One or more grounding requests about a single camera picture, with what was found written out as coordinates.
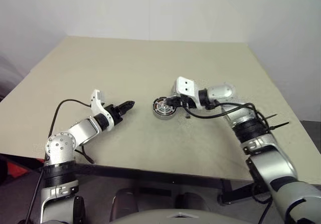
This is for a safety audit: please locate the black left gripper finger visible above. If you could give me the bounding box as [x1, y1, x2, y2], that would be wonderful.
[119, 103, 136, 116]
[119, 99, 136, 109]

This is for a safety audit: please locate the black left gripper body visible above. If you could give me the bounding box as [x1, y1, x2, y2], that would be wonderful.
[105, 102, 125, 125]

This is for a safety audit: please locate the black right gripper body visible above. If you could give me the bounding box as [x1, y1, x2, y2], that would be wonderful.
[178, 94, 198, 109]

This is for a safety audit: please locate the copper wound stator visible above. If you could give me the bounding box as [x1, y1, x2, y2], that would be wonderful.
[152, 100, 177, 121]

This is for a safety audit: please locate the dark grey rounded shape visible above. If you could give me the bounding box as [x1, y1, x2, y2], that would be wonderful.
[111, 188, 139, 213]

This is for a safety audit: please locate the grey draped cover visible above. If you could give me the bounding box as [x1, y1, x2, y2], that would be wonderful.
[0, 55, 29, 102]

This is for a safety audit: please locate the red object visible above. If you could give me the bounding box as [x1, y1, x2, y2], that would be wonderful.
[6, 158, 39, 178]

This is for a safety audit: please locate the grey robot torso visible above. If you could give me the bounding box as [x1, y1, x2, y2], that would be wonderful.
[107, 207, 218, 224]

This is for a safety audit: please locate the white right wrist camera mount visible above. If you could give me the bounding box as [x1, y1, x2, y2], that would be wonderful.
[171, 77, 202, 110]

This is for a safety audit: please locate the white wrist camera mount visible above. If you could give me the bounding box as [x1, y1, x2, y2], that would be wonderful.
[171, 77, 202, 110]
[89, 89, 116, 132]

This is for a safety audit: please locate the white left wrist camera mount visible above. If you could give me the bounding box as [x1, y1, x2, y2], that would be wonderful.
[89, 89, 116, 132]

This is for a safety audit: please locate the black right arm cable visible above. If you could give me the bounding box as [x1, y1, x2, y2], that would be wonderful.
[184, 102, 274, 224]

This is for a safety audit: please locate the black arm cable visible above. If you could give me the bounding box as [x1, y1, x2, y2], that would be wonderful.
[184, 102, 274, 224]
[25, 98, 95, 224]

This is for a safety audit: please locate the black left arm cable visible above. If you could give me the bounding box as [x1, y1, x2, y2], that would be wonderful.
[25, 98, 95, 224]

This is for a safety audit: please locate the black table frame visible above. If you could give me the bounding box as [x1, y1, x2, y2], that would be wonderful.
[0, 153, 257, 206]

